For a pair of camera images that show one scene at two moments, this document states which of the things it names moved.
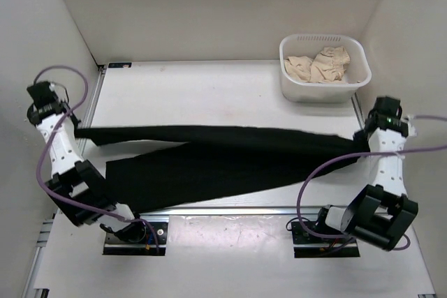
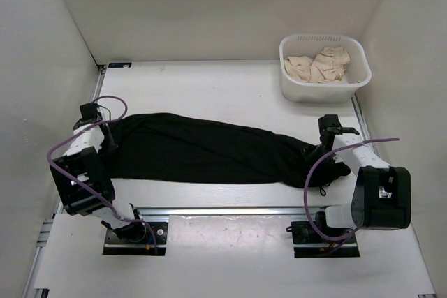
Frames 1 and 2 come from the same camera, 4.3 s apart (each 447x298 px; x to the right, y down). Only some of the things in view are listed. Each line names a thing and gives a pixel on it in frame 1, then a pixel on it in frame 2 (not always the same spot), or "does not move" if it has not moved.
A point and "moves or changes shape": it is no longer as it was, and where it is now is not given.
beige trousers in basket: x=328 y=65 does not move
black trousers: x=170 y=166 moves or changes shape
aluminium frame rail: x=40 y=257 does not move
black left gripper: x=75 y=121 -> x=111 y=143
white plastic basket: x=357 y=73 does not move
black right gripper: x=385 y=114 -> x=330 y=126
